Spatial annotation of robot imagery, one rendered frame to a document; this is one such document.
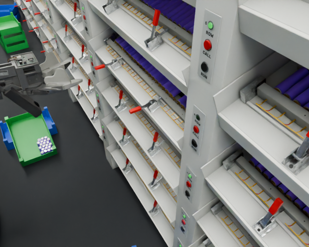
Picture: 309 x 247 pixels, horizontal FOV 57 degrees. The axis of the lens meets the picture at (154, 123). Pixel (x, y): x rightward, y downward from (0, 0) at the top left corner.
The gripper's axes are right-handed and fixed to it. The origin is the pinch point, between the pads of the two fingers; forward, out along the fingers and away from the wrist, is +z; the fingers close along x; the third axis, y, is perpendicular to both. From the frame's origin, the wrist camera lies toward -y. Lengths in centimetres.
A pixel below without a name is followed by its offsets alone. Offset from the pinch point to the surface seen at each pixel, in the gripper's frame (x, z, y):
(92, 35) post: 30.3, 16.3, -4.1
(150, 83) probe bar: -5.7, 21.2, -6.3
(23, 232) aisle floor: 17, -32, -85
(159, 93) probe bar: -11.2, 21.0, -6.4
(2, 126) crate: 93, -29, -80
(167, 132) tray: -22.5, 16.8, -10.8
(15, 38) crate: 201, 1, -73
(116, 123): 27, 22, -48
